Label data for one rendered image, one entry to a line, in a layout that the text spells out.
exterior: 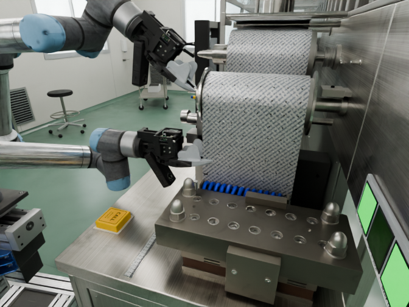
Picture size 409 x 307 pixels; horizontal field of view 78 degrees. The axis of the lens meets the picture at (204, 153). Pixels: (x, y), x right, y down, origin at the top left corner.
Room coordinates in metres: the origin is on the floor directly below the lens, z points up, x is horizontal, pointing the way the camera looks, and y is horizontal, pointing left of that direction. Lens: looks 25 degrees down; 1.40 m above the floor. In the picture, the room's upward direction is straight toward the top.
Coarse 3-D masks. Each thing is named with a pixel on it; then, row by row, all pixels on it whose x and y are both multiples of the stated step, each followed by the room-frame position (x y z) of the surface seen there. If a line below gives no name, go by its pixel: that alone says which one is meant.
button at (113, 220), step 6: (108, 210) 0.61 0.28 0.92; (114, 210) 0.61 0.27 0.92; (120, 210) 0.61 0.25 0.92; (102, 216) 0.58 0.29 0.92; (108, 216) 0.58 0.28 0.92; (114, 216) 0.58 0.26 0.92; (120, 216) 0.58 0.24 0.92; (126, 216) 0.59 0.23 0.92; (96, 222) 0.56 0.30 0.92; (102, 222) 0.56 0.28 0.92; (108, 222) 0.56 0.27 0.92; (114, 222) 0.56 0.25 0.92; (120, 222) 0.56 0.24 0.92; (126, 222) 0.58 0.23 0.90; (102, 228) 0.56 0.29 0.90; (108, 228) 0.55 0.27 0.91; (114, 228) 0.54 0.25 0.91; (120, 228) 0.55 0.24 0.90
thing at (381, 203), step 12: (372, 180) 0.29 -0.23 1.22; (372, 192) 0.28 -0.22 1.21; (384, 204) 0.24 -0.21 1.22; (372, 216) 0.26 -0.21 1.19; (384, 216) 0.23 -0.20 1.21; (396, 228) 0.20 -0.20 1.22; (396, 240) 0.19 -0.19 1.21; (408, 252) 0.17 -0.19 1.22; (384, 264) 0.20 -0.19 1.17; (408, 264) 0.16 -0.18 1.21; (384, 288) 0.18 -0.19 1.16
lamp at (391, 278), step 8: (392, 256) 0.19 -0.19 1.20; (400, 256) 0.18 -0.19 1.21; (392, 264) 0.18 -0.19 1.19; (400, 264) 0.17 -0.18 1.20; (384, 272) 0.19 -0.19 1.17; (392, 272) 0.18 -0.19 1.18; (400, 272) 0.17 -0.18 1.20; (408, 272) 0.16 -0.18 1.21; (384, 280) 0.18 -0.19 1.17; (392, 280) 0.17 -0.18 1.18; (400, 280) 0.16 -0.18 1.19; (408, 280) 0.15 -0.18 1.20; (392, 288) 0.17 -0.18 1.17; (400, 288) 0.16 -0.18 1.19; (408, 288) 0.15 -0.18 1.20; (392, 296) 0.16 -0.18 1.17; (400, 296) 0.15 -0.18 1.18; (408, 296) 0.15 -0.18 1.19; (392, 304) 0.16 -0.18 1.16; (400, 304) 0.15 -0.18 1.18
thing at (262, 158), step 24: (216, 144) 0.59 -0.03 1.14; (240, 144) 0.57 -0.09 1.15; (264, 144) 0.56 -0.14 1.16; (288, 144) 0.54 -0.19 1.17; (216, 168) 0.59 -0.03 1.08; (240, 168) 0.57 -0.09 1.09; (264, 168) 0.55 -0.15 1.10; (288, 168) 0.54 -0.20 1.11; (264, 192) 0.55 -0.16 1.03; (288, 192) 0.53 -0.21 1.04
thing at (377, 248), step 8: (376, 216) 0.25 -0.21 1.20; (376, 224) 0.24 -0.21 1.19; (384, 224) 0.22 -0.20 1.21; (376, 232) 0.23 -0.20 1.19; (384, 232) 0.22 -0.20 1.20; (368, 240) 0.24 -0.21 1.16; (376, 240) 0.23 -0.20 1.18; (384, 240) 0.21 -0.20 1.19; (376, 248) 0.22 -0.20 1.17; (384, 248) 0.21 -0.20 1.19; (376, 256) 0.21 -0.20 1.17; (384, 256) 0.20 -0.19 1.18; (376, 264) 0.21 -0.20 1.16
